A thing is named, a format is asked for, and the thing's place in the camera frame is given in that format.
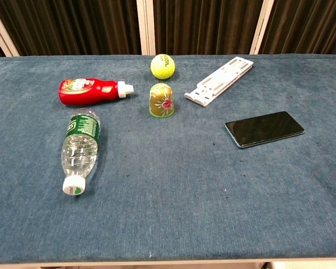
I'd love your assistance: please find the blue table cloth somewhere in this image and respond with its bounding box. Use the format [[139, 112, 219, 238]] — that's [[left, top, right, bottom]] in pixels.
[[0, 54, 336, 265]]

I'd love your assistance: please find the yellow tennis ball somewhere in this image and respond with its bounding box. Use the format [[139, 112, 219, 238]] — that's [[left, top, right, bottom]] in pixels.
[[150, 53, 176, 80]]

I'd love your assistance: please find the white folding stand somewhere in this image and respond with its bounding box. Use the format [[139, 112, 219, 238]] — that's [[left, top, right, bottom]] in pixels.
[[184, 56, 255, 108]]

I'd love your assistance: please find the clear water bottle green label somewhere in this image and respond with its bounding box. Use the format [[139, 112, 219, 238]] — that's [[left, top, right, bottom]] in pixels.
[[60, 109, 101, 197]]

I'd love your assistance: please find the red ketchup bottle white cap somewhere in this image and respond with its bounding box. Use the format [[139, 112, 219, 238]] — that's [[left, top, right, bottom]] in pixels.
[[58, 78, 135, 106]]

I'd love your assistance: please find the black smartphone with teal edge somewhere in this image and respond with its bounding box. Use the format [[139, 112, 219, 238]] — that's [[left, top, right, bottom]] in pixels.
[[224, 110, 306, 149]]

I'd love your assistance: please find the dark pleated curtain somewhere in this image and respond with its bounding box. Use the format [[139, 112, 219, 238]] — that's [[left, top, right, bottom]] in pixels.
[[0, 0, 336, 58]]

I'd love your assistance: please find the white frame post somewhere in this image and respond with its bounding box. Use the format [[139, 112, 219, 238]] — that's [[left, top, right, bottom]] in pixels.
[[0, 2, 20, 58], [136, 0, 156, 56], [249, 0, 275, 55]]

